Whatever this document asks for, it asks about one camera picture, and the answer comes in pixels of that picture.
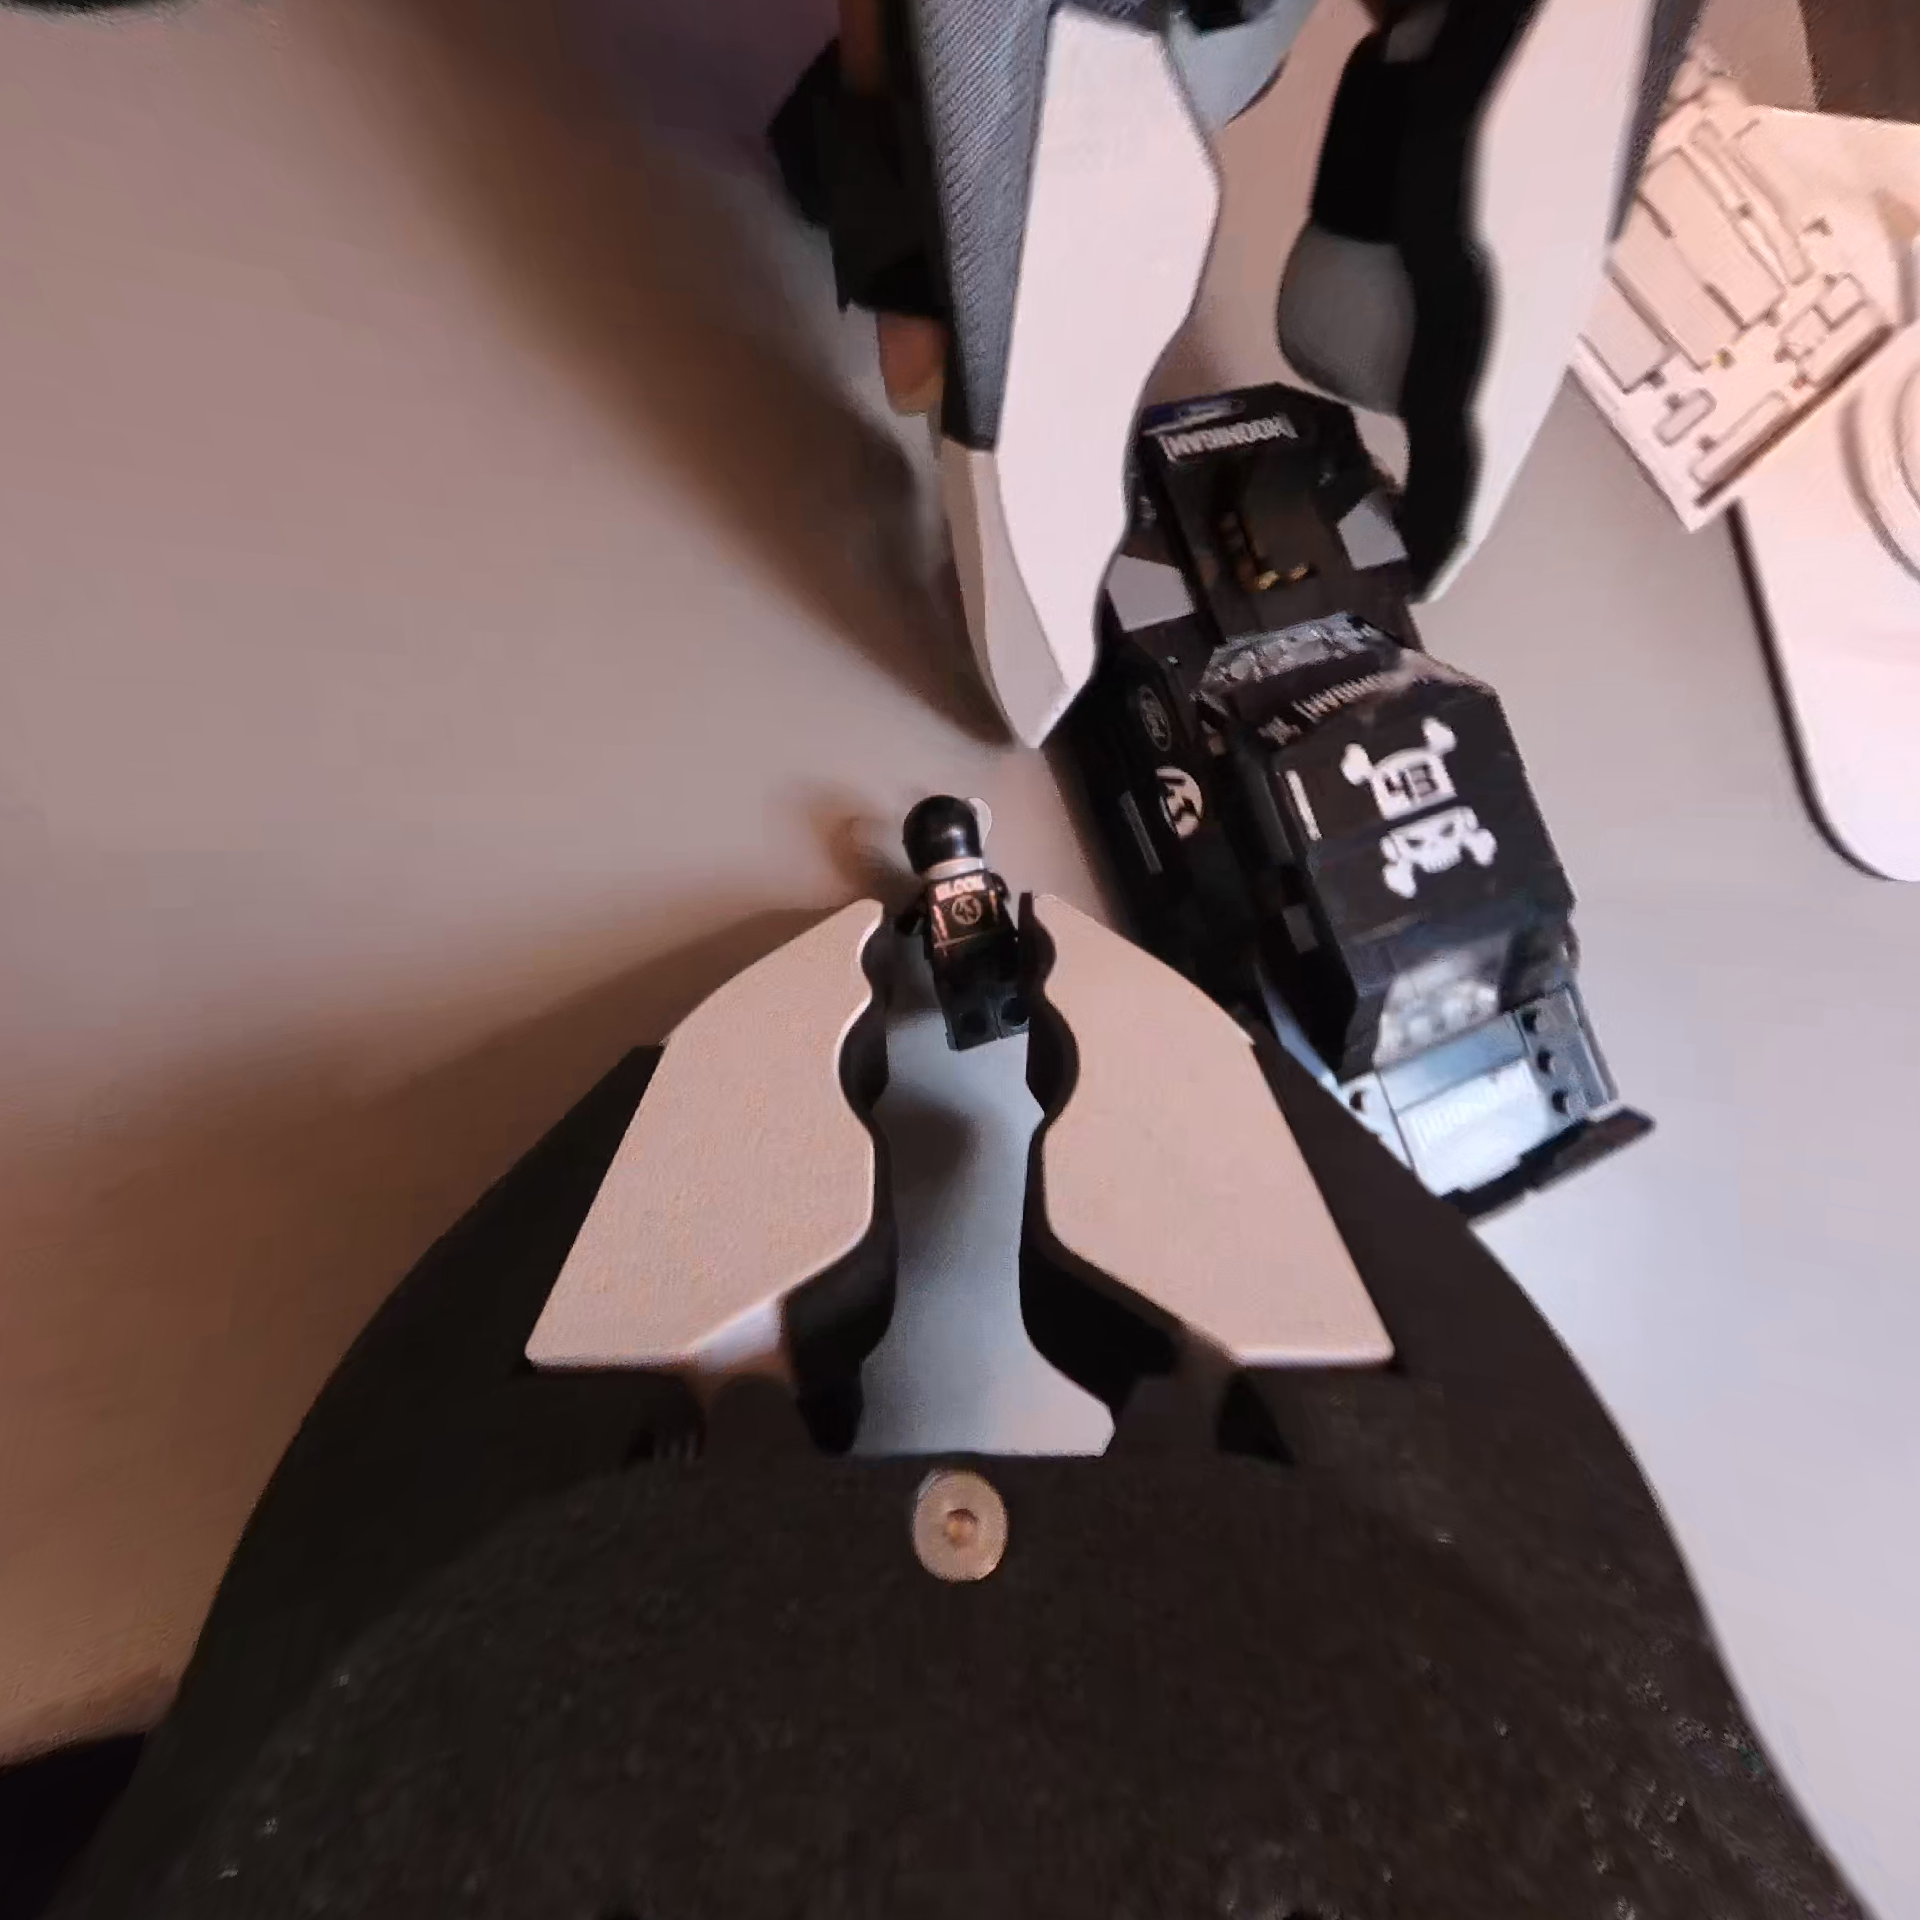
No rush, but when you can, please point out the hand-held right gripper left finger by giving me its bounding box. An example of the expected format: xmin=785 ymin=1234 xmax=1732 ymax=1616
xmin=533 ymin=893 xmax=909 ymax=1388

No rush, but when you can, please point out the white booklet stand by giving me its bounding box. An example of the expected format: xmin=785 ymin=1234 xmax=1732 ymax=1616
xmin=1735 ymin=316 xmax=1920 ymax=888

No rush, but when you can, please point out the black lego car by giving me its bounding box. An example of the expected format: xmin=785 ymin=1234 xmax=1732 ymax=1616
xmin=1075 ymin=383 xmax=1646 ymax=1218

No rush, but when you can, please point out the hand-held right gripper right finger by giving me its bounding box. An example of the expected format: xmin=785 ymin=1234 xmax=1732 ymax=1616
xmin=1015 ymin=893 xmax=1398 ymax=1388

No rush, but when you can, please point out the small black lego piece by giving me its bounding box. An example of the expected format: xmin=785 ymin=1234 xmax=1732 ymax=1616
xmin=900 ymin=790 xmax=1053 ymax=1051

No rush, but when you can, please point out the white sticker sheet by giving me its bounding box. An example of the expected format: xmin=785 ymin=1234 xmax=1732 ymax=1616
xmin=1576 ymin=59 xmax=1916 ymax=536

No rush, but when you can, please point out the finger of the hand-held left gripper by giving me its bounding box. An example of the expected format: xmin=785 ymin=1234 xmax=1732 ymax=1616
xmin=1397 ymin=0 xmax=1659 ymax=601
xmin=947 ymin=0 xmax=1226 ymax=751

